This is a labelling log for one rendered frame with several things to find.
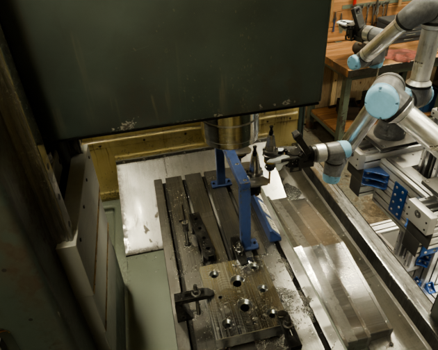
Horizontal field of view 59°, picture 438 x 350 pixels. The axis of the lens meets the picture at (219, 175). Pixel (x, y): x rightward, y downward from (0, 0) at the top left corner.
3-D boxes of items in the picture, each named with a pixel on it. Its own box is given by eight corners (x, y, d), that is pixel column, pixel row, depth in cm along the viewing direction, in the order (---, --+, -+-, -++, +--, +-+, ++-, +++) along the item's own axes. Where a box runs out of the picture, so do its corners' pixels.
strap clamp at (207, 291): (214, 306, 134) (211, 277, 126) (216, 314, 132) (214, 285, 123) (176, 314, 132) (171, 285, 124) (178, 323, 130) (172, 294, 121)
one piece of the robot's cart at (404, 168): (402, 231, 234) (441, 99, 185) (446, 277, 205) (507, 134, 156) (361, 242, 229) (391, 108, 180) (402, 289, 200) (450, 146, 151)
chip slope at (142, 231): (266, 172, 247) (267, 137, 232) (311, 251, 191) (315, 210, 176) (124, 196, 234) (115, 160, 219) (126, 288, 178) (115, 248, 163)
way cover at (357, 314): (302, 203, 220) (304, 180, 211) (395, 348, 148) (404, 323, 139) (252, 212, 216) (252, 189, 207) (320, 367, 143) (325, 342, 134)
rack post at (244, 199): (255, 239, 160) (255, 180, 143) (259, 248, 155) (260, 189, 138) (231, 244, 158) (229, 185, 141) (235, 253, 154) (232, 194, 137)
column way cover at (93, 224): (119, 254, 157) (88, 144, 127) (121, 366, 119) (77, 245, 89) (107, 256, 156) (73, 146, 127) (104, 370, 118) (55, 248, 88)
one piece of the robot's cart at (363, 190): (404, 173, 221) (408, 160, 216) (416, 183, 213) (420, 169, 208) (347, 186, 215) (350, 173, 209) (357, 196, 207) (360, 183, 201)
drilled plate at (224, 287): (261, 263, 144) (261, 254, 141) (289, 332, 120) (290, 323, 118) (199, 276, 140) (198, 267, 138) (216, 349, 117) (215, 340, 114)
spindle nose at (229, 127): (202, 124, 116) (199, 86, 110) (256, 121, 116) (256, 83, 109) (200, 152, 103) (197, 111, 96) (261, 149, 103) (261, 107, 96)
